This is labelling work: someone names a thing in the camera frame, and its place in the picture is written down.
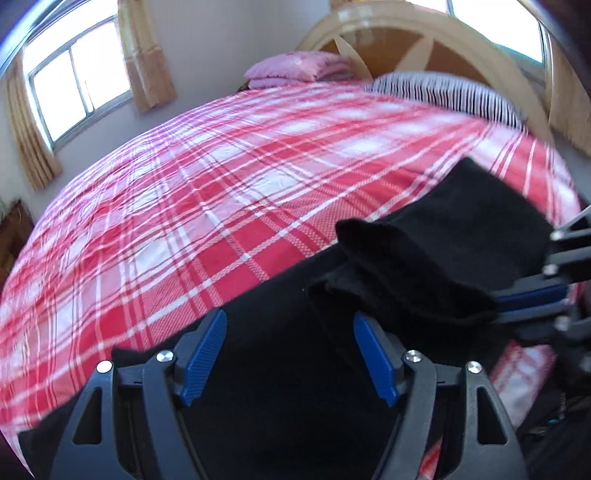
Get brown wooden desk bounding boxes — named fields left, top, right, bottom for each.
left=0, top=198, right=35, bottom=278

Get folded pink blanket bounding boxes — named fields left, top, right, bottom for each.
left=244, top=51, right=358, bottom=90

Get large bright window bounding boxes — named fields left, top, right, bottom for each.
left=406, top=0, right=546, bottom=65

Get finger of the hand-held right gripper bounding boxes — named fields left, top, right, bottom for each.
left=498, top=295, right=591, bottom=356
left=490, top=210, right=591, bottom=304

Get sliding window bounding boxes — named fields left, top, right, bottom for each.
left=21, top=14, right=134, bottom=148

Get beige patterned curtain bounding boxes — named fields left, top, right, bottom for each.
left=117, top=0, right=178, bottom=114
left=4, top=60, right=63, bottom=190

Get red plaid bed sheet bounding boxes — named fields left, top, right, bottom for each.
left=0, top=79, right=587, bottom=462

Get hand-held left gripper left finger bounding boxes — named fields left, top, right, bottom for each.
left=48, top=308, right=228, bottom=480

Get yellow curtain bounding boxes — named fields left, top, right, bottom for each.
left=549, top=44, right=591, bottom=155

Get round wooden headboard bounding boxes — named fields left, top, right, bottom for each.
left=295, top=2, right=557, bottom=153

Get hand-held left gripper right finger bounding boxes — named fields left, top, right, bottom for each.
left=353, top=311, right=529, bottom=480

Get black pants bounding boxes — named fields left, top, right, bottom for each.
left=18, top=157, right=561, bottom=480

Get striped pillow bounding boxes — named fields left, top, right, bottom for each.
left=365, top=71, right=527, bottom=130

